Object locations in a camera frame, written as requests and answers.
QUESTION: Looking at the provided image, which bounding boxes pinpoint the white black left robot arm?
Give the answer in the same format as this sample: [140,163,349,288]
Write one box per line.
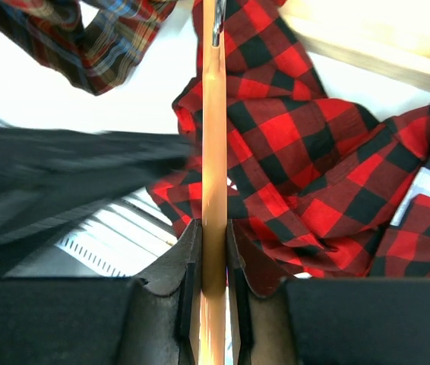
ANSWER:
[0,128,193,276]

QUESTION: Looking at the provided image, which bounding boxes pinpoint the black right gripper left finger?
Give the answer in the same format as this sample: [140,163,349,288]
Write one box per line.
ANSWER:
[0,220,202,364]

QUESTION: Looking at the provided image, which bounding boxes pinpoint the brown multicolour plaid shirt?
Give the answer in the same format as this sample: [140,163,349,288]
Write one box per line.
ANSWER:
[0,0,175,96]

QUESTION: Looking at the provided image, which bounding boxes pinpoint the wooden clothes rack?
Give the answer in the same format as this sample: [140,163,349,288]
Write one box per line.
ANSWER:
[279,1,430,92]

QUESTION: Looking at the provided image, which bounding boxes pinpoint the red black checked shirt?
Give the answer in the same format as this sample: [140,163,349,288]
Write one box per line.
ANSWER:
[147,0,430,294]

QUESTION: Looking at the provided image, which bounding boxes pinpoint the orange hanger of red shirt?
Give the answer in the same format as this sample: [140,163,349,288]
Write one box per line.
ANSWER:
[198,1,227,364]

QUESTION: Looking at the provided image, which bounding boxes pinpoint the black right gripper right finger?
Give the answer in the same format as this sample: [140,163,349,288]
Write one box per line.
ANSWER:
[226,222,430,364]

